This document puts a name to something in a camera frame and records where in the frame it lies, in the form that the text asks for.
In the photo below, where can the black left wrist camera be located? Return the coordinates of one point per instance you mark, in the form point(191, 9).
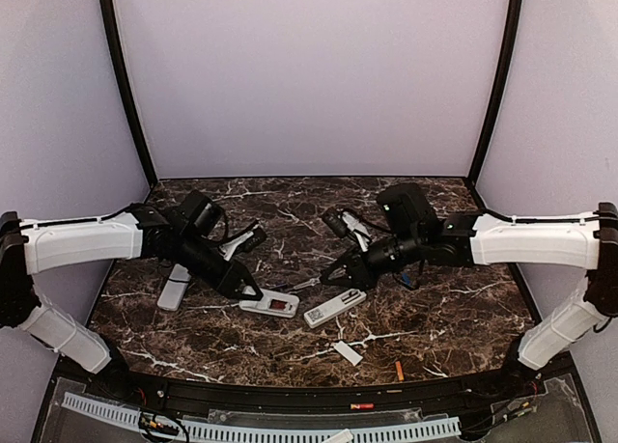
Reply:
point(244, 241)

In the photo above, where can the white remote back side up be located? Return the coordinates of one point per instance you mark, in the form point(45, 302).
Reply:
point(174, 289)

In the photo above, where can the slim white remote with QR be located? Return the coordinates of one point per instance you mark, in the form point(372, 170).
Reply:
point(334, 307)

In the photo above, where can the black right frame post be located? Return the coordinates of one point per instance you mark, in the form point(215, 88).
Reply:
point(499, 83)

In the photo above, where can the black left frame post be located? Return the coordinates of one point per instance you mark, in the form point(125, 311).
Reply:
point(118, 61)

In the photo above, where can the clear handled screwdriver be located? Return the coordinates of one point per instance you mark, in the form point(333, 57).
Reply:
point(306, 284)

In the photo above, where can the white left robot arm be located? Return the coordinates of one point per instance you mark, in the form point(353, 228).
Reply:
point(178, 235)

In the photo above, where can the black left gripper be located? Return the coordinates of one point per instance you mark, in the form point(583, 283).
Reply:
point(229, 281)

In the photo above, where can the orange battery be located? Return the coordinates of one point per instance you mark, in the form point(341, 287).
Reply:
point(362, 406)
point(399, 371)

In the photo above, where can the white battery cover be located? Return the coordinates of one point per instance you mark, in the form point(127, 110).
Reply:
point(348, 353)
point(342, 436)

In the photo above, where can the black frame post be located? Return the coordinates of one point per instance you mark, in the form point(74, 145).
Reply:
point(499, 83)
point(118, 61)

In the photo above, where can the white remote with buttons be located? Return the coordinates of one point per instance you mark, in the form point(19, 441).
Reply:
point(275, 304)

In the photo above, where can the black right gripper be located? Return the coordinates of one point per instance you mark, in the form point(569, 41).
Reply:
point(360, 273)

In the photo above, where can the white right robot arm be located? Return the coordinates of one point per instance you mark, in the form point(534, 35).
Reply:
point(571, 260)

